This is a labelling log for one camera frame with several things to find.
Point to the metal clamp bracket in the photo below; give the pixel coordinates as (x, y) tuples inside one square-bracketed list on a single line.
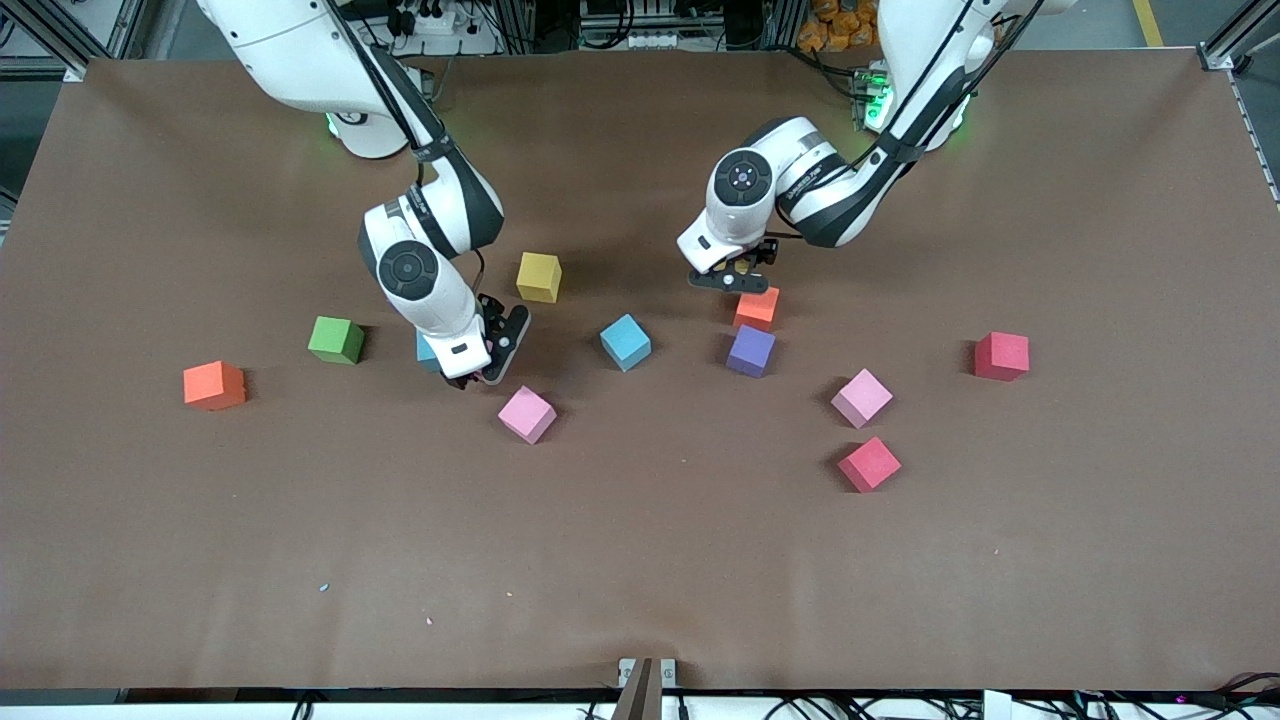
[(640, 700)]

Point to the orange foam cube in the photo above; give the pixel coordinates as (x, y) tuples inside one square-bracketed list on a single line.
[(757, 310), (213, 387)]

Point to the small green-lit electronics box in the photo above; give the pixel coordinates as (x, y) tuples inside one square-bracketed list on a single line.
[(868, 95)]

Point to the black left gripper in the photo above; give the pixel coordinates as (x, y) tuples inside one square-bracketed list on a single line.
[(767, 252)]

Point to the red foam cube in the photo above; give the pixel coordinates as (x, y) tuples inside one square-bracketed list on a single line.
[(869, 465), (1001, 357)]

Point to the aluminium frame profile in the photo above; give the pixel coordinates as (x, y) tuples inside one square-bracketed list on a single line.
[(45, 35), (1238, 30)]

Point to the pink foam cube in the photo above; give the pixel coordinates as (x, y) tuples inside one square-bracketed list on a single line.
[(527, 415), (861, 399)]

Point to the green foam cube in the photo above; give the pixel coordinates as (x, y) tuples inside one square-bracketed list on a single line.
[(335, 340)]

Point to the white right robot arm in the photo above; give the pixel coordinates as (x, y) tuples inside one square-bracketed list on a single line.
[(300, 50)]

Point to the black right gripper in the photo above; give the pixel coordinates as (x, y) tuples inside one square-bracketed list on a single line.
[(491, 309)]

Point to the brown table mat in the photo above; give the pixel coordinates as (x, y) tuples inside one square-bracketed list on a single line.
[(640, 520)]

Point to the teal foam cube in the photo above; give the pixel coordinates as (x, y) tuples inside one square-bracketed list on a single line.
[(427, 352), (625, 343)]

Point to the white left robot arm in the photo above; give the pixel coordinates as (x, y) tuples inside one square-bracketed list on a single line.
[(920, 40)]

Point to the white power strip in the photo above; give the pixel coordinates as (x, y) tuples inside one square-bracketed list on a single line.
[(450, 42), (660, 40)]

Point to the purple foam cube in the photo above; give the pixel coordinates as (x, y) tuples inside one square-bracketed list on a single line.
[(750, 351)]

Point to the small white box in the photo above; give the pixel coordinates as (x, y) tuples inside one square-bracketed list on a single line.
[(997, 705)]

